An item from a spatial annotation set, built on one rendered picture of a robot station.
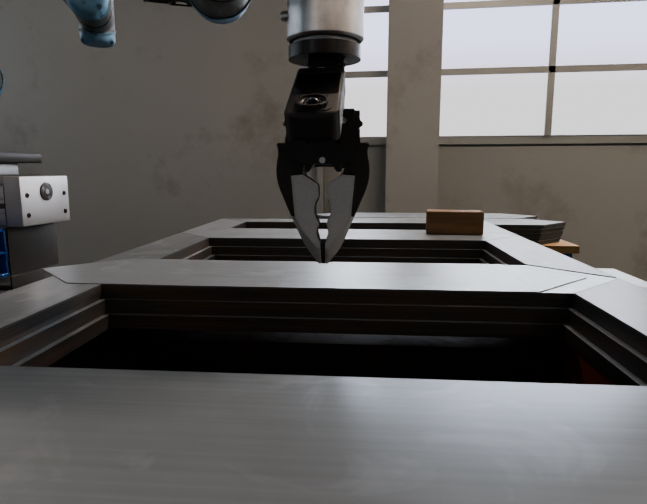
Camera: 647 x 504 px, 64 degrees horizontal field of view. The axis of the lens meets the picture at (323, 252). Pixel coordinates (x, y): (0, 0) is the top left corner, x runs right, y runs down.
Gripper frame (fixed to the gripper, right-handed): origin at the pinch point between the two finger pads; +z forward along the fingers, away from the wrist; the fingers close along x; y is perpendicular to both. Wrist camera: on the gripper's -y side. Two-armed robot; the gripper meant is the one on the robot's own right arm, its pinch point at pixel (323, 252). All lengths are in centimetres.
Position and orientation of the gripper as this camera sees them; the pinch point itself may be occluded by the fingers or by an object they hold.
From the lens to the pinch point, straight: 52.0
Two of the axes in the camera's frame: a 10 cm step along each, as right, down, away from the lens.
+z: 0.0, 9.9, 1.6
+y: 0.8, -1.6, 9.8
